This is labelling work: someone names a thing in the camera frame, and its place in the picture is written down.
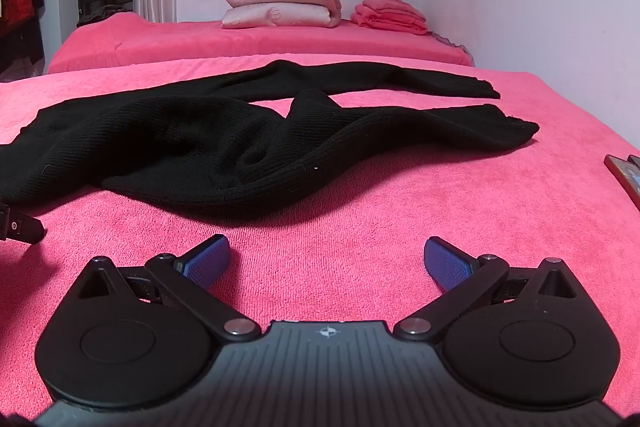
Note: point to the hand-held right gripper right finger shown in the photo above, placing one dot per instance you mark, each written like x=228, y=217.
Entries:
x=445, y=261

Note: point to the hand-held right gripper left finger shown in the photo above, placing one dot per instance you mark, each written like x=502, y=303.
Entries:
x=207, y=258

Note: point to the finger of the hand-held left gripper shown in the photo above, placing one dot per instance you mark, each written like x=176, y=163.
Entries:
x=22, y=229

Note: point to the black knit pants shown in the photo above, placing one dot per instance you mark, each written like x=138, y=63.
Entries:
x=200, y=152

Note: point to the pink bed blanket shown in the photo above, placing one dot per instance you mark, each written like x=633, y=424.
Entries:
x=320, y=247

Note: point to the dark phone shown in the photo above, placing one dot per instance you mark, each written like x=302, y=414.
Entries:
x=624, y=177

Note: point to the pink bed with sheet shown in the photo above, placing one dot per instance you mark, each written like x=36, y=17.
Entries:
x=280, y=39

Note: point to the folded coral pink blanket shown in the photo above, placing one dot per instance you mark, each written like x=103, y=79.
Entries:
x=390, y=16

